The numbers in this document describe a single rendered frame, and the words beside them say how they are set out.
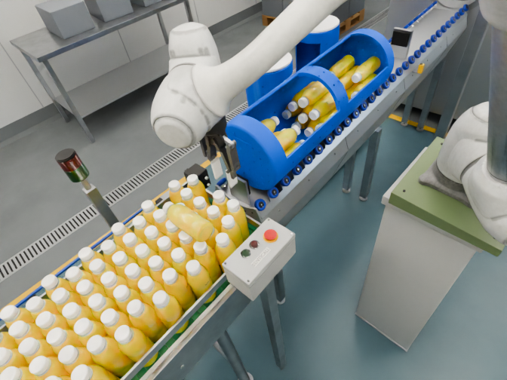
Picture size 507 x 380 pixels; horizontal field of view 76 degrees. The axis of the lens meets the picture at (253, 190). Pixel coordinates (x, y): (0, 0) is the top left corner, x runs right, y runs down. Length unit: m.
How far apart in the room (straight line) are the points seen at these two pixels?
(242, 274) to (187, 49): 0.55
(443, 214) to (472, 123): 0.28
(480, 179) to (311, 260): 1.43
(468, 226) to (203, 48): 0.87
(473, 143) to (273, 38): 0.63
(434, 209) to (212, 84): 0.79
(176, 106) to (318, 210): 1.93
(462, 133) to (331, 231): 1.42
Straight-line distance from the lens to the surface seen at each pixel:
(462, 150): 1.04
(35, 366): 1.02
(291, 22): 0.61
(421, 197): 1.14
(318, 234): 2.28
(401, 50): 2.16
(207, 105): 0.58
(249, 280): 0.87
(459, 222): 1.13
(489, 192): 0.90
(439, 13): 2.82
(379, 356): 1.98
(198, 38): 0.71
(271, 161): 1.07
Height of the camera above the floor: 1.86
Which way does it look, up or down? 46 degrees down
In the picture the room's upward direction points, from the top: 10 degrees counter-clockwise
